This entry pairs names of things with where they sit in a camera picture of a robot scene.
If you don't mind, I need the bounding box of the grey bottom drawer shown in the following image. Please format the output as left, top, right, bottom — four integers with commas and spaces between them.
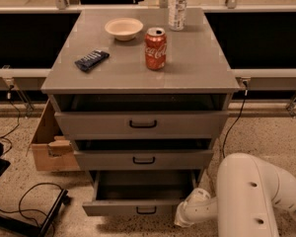
83, 170, 197, 216

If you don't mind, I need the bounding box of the grey drawer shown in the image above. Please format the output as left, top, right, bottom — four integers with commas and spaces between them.
55, 95, 228, 140
74, 139, 213, 170
83, 170, 197, 216

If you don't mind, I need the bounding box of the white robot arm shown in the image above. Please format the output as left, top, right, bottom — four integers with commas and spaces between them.
175, 153, 296, 237

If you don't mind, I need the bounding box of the grey drawer cabinet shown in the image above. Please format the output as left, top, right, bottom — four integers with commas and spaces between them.
40, 7, 241, 190

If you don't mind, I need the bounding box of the grey top drawer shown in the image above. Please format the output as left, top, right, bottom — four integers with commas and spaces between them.
55, 95, 228, 140

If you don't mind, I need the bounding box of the grey middle drawer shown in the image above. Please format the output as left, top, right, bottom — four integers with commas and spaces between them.
74, 139, 213, 170

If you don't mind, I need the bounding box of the red cola can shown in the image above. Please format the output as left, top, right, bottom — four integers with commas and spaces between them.
145, 28, 167, 70

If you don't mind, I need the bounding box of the dark blue snack packet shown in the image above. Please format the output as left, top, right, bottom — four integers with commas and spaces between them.
75, 49, 110, 72

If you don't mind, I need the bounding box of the beige bowl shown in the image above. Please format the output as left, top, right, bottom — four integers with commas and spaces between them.
105, 18, 143, 41

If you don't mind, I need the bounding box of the brown cardboard box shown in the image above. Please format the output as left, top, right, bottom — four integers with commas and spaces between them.
31, 102, 80, 172

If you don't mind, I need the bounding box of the clear plastic water bottle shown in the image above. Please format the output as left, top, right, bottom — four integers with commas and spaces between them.
168, 0, 187, 31

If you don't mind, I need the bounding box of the black stand base left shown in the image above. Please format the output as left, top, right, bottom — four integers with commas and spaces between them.
0, 188, 70, 237

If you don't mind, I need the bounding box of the black cable right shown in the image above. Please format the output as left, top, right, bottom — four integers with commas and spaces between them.
221, 88, 249, 160

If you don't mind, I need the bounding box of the black floor cable loop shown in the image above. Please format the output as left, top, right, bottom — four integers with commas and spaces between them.
0, 182, 64, 237

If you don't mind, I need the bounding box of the black cable left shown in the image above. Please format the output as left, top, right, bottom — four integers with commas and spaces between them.
0, 84, 22, 156

